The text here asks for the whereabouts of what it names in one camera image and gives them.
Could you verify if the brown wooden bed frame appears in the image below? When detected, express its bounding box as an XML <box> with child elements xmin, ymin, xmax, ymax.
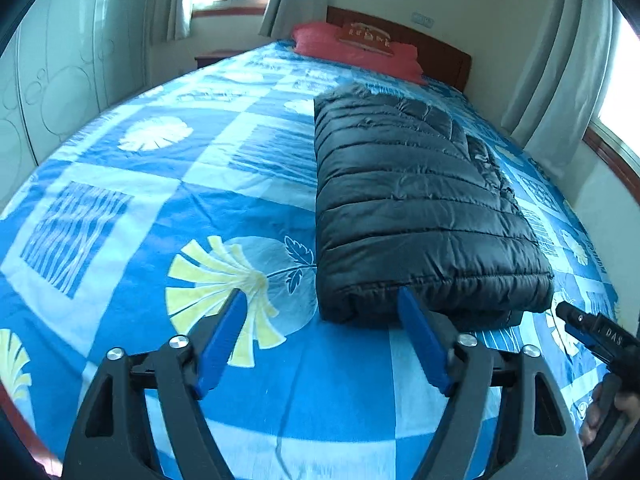
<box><xmin>0</xmin><ymin>6</ymin><xmax>473</xmax><ymax>478</ymax></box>

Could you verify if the white curtain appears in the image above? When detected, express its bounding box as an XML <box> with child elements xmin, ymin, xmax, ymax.
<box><xmin>150</xmin><ymin>0</ymin><xmax>201</xmax><ymax>41</ymax></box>

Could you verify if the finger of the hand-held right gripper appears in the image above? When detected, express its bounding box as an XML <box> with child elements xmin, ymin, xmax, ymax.
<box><xmin>555</xmin><ymin>301</ymin><xmax>640</xmax><ymax>365</ymax></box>

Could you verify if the person's right hand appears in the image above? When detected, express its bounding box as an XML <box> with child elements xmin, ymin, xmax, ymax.
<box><xmin>579</xmin><ymin>382</ymin><xmax>640</xmax><ymax>450</ymax></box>

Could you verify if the brown wooden nightstand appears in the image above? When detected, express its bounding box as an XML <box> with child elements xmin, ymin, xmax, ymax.
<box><xmin>194</xmin><ymin>50</ymin><xmax>236</xmax><ymax>70</ymax></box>

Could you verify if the small dark red cushion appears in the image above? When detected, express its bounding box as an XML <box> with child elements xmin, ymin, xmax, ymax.
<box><xmin>336</xmin><ymin>21</ymin><xmax>396</xmax><ymax>56</ymax></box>

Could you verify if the glass door wardrobe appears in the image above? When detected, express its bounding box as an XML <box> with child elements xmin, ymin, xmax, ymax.
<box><xmin>0</xmin><ymin>0</ymin><xmax>151</xmax><ymax>211</ymax></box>

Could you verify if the red pillow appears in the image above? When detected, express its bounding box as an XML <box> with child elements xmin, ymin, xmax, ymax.
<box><xmin>291</xmin><ymin>21</ymin><xmax>428</xmax><ymax>86</ymax></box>

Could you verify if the black puffer jacket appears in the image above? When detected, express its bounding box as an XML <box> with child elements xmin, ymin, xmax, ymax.
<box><xmin>313</xmin><ymin>85</ymin><xmax>555</xmax><ymax>333</ymax></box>

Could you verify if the light grey curtain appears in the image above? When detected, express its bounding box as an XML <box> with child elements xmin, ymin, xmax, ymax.
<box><xmin>501</xmin><ymin>0</ymin><xmax>623</xmax><ymax>163</ymax></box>

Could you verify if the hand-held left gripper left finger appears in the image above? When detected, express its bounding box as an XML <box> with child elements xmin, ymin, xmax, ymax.
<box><xmin>60</xmin><ymin>287</ymin><xmax>249</xmax><ymax>480</ymax></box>

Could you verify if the blue patterned bed sheet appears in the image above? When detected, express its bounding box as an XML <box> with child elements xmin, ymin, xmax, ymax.
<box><xmin>0</xmin><ymin>39</ymin><xmax>623</xmax><ymax>480</ymax></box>

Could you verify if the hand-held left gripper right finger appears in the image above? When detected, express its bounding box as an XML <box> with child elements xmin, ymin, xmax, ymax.
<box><xmin>397</xmin><ymin>286</ymin><xmax>588</xmax><ymax>480</ymax></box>

